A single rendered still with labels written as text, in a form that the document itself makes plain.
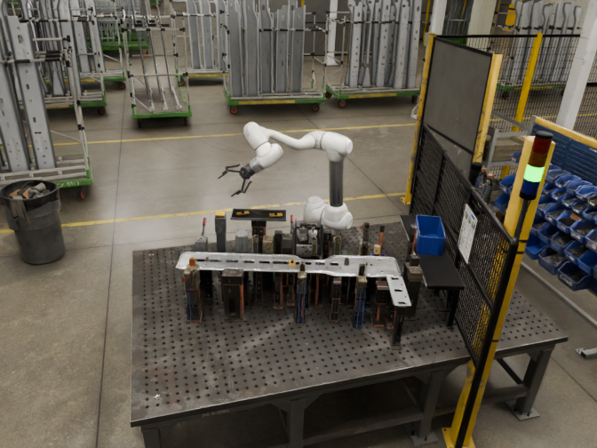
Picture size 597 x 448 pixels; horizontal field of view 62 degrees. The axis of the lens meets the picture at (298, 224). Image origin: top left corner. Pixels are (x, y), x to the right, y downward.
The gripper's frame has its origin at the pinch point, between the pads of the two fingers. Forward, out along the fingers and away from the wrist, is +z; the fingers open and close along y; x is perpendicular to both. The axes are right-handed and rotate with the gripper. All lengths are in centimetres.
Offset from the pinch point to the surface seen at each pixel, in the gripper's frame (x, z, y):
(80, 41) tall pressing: -816, 249, 411
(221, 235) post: -20.0, 26.7, -25.5
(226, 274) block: 28, 25, -41
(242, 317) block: 21, 36, -71
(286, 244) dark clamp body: -6, -9, -53
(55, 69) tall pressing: -629, 266, 332
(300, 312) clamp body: 22, 3, -87
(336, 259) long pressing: 2, -31, -77
